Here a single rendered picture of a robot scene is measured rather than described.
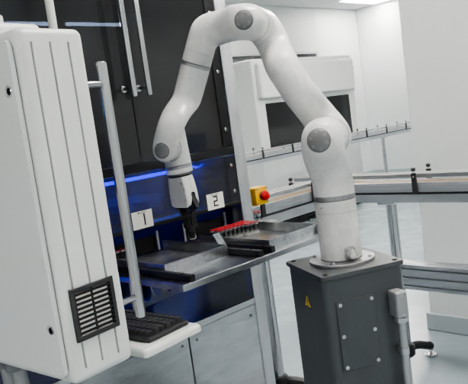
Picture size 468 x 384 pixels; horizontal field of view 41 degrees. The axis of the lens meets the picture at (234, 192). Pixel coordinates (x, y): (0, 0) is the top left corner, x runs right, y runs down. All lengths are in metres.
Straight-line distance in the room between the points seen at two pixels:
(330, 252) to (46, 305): 0.82
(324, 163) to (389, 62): 9.51
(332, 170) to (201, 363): 0.97
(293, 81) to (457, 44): 1.72
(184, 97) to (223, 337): 0.98
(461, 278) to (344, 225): 1.17
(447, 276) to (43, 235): 1.99
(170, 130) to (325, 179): 0.47
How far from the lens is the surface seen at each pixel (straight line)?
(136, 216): 2.11
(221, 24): 1.83
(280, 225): 2.31
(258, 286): 2.53
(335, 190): 1.77
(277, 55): 1.81
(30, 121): 1.32
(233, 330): 2.46
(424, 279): 2.96
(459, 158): 3.42
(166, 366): 2.27
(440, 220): 3.53
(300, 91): 1.78
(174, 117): 1.86
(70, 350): 1.39
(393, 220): 2.99
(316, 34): 10.58
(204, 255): 1.96
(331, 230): 1.79
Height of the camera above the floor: 1.31
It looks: 6 degrees down
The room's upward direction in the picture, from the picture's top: 8 degrees counter-clockwise
